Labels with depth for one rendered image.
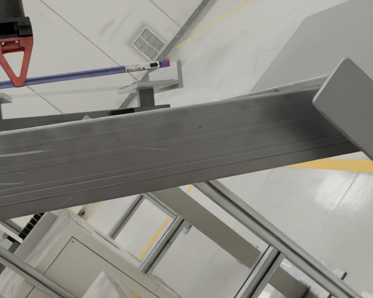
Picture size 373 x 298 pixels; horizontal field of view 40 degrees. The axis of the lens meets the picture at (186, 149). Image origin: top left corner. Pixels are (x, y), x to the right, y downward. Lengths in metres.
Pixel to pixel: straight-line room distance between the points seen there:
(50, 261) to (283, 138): 1.51
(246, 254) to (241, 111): 1.11
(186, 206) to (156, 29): 7.64
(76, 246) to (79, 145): 1.50
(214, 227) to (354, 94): 1.07
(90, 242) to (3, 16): 1.15
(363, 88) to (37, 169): 0.25
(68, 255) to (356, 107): 1.55
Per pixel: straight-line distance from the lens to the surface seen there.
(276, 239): 1.26
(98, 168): 0.39
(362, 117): 0.43
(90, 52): 8.68
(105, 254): 1.90
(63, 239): 1.87
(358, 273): 1.53
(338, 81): 0.42
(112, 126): 0.39
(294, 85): 0.54
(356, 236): 1.63
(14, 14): 0.88
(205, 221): 1.45
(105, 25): 8.80
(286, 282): 1.58
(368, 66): 0.80
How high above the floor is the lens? 0.90
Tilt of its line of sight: 14 degrees down
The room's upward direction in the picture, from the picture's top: 51 degrees counter-clockwise
